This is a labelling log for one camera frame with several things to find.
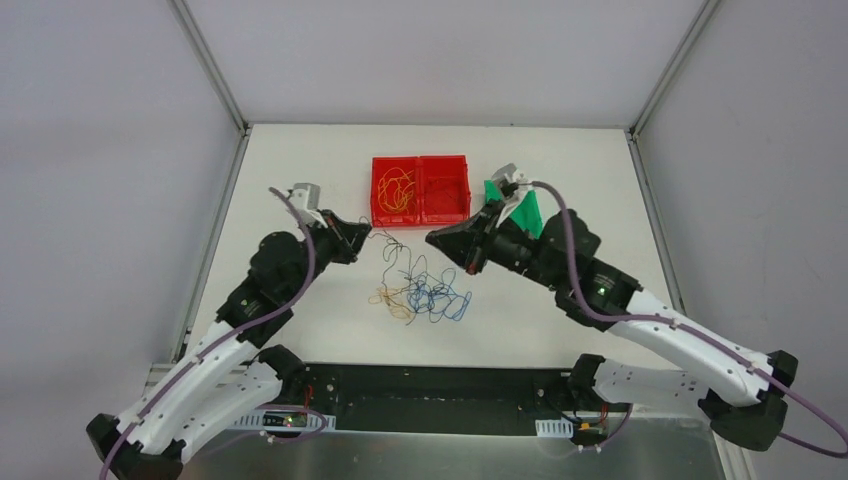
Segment green plastic bin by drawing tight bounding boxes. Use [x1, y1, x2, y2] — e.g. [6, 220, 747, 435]
[483, 180, 544, 239]

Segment thin black wire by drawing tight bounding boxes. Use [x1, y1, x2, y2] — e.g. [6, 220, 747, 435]
[427, 178, 465, 217]

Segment yellow wires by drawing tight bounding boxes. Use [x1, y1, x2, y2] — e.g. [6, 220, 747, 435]
[376, 165, 417, 213]

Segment coloured wire bundle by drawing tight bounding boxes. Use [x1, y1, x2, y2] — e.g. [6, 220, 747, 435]
[357, 217, 474, 327]

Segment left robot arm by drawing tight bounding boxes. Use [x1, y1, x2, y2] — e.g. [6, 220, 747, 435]
[86, 209, 372, 479]

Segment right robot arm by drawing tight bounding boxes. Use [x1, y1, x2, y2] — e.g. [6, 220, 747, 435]
[425, 200, 798, 452]

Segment red plastic bin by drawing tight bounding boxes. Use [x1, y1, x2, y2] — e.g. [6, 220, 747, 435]
[370, 155, 471, 228]

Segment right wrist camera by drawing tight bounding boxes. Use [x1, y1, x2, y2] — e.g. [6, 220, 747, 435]
[491, 163, 533, 224]

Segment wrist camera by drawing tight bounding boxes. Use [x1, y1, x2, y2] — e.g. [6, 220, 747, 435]
[491, 163, 533, 224]
[289, 182, 327, 227]

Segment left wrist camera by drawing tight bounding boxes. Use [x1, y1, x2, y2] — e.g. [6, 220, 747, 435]
[289, 182, 327, 227]

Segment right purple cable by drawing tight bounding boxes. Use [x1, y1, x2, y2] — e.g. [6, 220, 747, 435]
[529, 180, 848, 460]

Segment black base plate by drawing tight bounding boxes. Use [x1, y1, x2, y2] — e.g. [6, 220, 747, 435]
[272, 363, 627, 437]

